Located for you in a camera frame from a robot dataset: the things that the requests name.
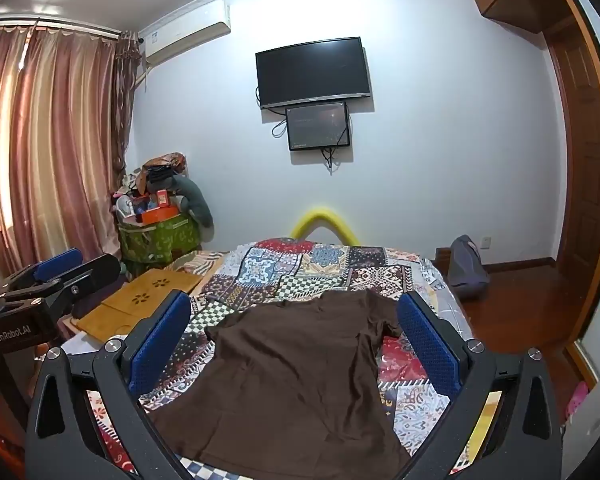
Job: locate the pink slipper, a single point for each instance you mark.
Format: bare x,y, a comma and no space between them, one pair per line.
577,397

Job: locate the black wall television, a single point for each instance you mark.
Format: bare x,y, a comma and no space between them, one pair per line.
312,72

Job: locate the grey plush toy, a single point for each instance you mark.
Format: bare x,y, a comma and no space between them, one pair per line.
195,197

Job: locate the white checked bed sheet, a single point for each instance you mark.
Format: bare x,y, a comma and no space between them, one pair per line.
445,290

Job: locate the small red box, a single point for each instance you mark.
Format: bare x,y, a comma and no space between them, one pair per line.
160,196

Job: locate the orange box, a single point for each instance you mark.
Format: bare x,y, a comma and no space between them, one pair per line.
155,215

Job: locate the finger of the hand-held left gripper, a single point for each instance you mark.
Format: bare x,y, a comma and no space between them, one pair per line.
57,262
90,272

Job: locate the wooden folding board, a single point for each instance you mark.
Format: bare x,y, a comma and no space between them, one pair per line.
140,292

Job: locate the small black wall monitor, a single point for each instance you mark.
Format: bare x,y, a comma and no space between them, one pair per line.
317,127

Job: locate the green storage bag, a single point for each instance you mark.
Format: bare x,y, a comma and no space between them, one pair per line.
157,237

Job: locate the orange patterned cloth bag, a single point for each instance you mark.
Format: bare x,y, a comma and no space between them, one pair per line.
165,160

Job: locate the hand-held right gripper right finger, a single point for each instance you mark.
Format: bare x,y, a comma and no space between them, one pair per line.
427,345

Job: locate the white air conditioner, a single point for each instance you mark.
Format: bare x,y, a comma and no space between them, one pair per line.
190,30

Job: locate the brown patterned curtain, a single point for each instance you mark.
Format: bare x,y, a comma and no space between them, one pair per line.
125,110

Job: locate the wooden bed footboard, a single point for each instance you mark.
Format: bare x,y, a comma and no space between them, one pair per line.
442,260

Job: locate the patchwork printed blanket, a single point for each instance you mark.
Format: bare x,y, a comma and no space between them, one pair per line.
290,270

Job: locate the curtain rail valance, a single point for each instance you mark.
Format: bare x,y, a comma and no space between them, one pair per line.
50,25

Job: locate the wooden door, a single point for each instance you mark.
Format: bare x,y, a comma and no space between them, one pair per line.
580,160

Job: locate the grey bag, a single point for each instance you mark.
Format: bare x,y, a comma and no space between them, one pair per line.
465,267

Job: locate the pink striped curtain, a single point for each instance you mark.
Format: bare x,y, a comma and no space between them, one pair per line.
45,150

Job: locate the yellow foam tube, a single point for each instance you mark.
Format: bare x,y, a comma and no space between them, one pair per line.
325,222

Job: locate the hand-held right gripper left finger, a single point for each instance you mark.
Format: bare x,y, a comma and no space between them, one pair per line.
162,345

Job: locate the brown t-shirt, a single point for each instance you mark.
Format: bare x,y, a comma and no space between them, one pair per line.
290,360

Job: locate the white wall socket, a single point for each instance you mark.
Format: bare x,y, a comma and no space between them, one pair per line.
485,242

